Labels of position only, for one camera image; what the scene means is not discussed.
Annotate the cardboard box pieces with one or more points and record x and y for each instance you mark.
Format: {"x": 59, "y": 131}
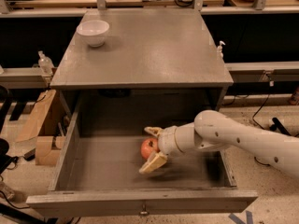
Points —
{"x": 47, "y": 127}

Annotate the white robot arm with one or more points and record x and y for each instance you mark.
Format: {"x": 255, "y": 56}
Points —
{"x": 213, "y": 131}

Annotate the white ceramic bowl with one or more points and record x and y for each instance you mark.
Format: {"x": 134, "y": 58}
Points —
{"x": 93, "y": 33}

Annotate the grey cabinet counter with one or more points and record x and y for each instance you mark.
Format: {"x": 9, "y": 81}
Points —
{"x": 146, "y": 48}

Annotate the open grey top drawer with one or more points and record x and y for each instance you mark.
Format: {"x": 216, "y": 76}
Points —
{"x": 97, "y": 173}

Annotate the white pump dispenser bottle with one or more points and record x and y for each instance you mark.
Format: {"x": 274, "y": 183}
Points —
{"x": 220, "y": 48}

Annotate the metal drawer handle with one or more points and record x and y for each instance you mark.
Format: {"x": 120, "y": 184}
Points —
{"x": 144, "y": 212}

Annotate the black stand leg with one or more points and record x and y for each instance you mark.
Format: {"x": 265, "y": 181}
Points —
{"x": 277, "y": 125}

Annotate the red apple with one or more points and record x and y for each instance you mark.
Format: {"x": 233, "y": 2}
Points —
{"x": 148, "y": 146}

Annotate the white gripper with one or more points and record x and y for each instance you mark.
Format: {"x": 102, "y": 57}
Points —
{"x": 167, "y": 140}

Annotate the clear plastic bottle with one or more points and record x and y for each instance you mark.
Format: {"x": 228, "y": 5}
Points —
{"x": 45, "y": 63}

